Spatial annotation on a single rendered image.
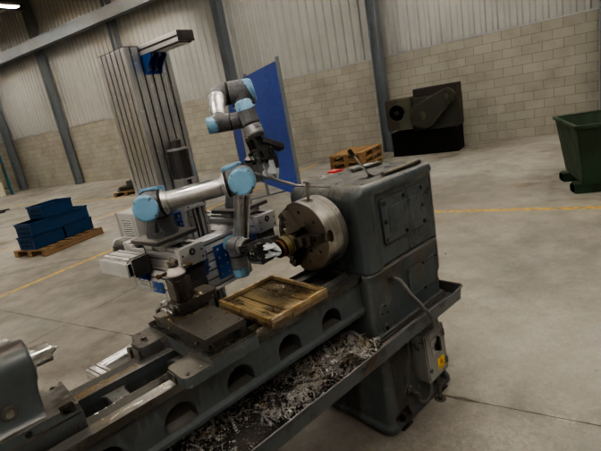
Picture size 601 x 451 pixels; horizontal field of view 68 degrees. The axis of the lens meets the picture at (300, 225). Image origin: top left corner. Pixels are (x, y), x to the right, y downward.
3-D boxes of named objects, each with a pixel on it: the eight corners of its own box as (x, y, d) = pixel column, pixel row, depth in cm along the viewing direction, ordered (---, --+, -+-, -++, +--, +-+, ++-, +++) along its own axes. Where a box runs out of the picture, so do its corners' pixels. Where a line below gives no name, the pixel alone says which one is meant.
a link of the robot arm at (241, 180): (143, 219, 202) (258, 186, 205) (135, 227, 188) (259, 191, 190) (133, 194, 199) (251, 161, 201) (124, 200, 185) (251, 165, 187)
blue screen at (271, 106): (229, 189, 1072) (207, 88, 1012) (260, 181, 1096) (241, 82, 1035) (281, 217, 693) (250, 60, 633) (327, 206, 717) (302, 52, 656)
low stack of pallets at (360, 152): (351, 165, 1091) (348, 147, 1079) (385, 161, 1048) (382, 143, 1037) (330, 176, 987) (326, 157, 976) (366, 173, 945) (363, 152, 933)
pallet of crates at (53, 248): (73, 234, 863) (61, 195, 843) (103, 233, 830) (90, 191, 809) (15, 258, 759) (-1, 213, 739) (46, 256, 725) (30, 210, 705)
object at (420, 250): (387, 353, 288) (369, 226, 265) (456, 378, 253) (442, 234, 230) (324, 405, 250) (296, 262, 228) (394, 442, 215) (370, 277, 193)
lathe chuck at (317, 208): (294, 252, 216) (291, 190, 204) (343, 272, 195) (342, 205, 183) (281, 259, 211) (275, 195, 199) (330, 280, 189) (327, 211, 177)
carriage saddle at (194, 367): (194, 315, 188) (190, 302, 186) (261, 345, 153) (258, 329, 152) (125, 349, 169) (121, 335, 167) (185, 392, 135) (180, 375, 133)
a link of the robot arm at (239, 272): (250, 268, 214) (246, 247, 211) (250, 276, 203) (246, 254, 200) (234, 272, 213) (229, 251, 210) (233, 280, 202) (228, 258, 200)
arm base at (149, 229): (140, 238, 210) (135, 217, 208) (167, 228, 221) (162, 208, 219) (158, 240, 201) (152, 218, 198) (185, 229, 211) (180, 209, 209)
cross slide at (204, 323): (187, 304, 185) (184, 294, 183) (248, 329, 153) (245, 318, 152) (149, 322, 174) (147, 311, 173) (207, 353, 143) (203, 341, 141)
